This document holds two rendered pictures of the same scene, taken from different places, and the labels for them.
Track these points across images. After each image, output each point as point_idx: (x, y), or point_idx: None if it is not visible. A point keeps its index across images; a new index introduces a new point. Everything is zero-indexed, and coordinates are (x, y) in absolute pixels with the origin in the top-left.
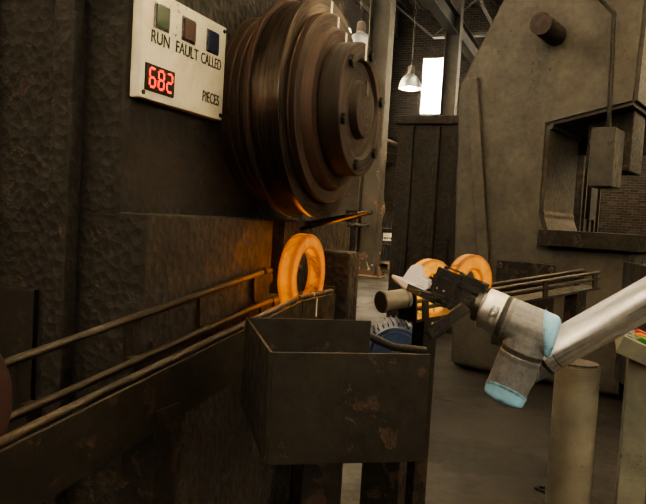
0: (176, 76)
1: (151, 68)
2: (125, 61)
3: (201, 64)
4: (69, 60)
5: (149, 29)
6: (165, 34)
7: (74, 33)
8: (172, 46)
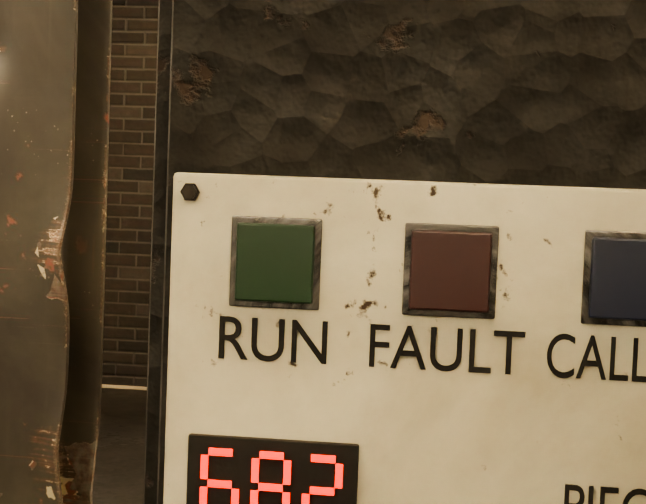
0: (377, 455)
1: (210, 454)
2: (160, 427)
3: (550, 383)
4: (146, 397)
5: (208, 319)
6: (301, 316)
7: (151, 323)
8: (346, 351)
